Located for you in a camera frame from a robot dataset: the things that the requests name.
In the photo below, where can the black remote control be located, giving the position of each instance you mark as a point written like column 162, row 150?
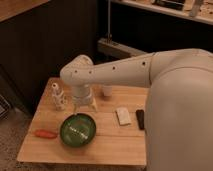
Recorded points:
column 140, row 119

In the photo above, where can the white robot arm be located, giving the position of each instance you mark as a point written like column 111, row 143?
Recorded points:
column 178, row 115

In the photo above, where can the metal shelf rack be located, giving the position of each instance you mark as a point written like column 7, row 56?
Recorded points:
column 127, row 30

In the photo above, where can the green bowl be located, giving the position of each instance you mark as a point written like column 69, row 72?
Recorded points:
column 77, row 130

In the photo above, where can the white sponge block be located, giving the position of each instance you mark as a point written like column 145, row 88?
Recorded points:
column 123, row 116

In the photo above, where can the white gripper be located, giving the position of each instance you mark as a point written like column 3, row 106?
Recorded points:
column 82, row 95

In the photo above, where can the wooden table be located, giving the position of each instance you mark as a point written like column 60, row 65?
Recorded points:
column 117, row 139

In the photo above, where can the small white cup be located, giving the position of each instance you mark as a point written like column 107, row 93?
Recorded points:
column 107, row 90

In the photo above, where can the orange carrot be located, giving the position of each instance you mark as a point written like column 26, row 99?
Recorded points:
column 45, row 134

